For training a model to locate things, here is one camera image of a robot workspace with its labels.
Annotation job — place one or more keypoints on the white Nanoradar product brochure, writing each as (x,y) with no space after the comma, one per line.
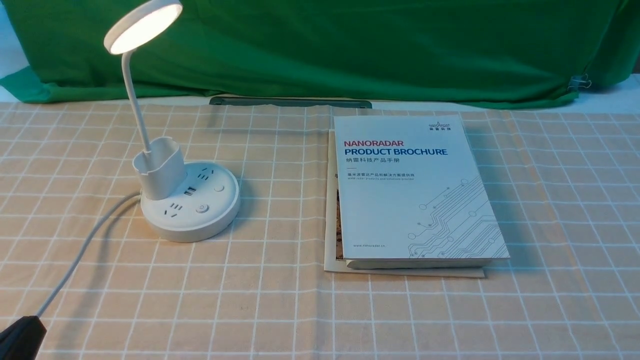
(411,195)

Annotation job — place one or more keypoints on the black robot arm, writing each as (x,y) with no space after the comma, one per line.
(22,340)

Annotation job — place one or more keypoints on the metal binder clip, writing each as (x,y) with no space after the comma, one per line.
(579,82)

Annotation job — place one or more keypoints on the green backdrop cloth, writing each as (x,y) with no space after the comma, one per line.
(494,54)

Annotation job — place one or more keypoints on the beige checked tablecloth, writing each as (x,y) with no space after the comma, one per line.
(564,186)

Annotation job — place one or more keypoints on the beige booklet under brochure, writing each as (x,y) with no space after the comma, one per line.
(331,244)

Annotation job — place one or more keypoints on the white desk lamp with sockets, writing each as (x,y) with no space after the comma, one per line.
(184,202)

